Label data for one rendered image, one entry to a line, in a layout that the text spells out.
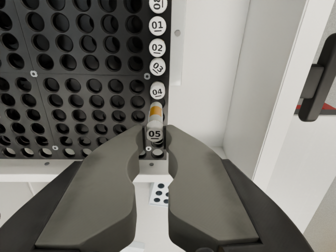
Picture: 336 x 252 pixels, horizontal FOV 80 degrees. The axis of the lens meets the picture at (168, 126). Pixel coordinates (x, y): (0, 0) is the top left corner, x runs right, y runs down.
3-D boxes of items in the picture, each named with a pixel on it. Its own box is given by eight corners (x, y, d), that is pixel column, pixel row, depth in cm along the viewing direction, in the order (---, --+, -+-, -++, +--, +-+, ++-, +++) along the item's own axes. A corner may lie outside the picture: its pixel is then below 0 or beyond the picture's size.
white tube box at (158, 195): (218, 169, 40) (223, 183, 37) (205, 198, 44) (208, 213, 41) (157, 159, 39) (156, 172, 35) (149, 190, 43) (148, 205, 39)
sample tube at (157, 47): (164, 49, 19) (164, 58, 15) (151, 47, 19) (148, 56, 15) (165, 35, 19) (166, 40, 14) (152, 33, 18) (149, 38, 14)
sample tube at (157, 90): (165, 82, 21) (166, 98, 17) (153, 84, 21) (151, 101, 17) (163, 70, 20) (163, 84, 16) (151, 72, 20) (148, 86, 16)
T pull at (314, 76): (341, 32, 16) (356, 33, 15) (307, 117, 19) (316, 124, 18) (296, 31, 16) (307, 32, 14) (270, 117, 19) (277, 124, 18)
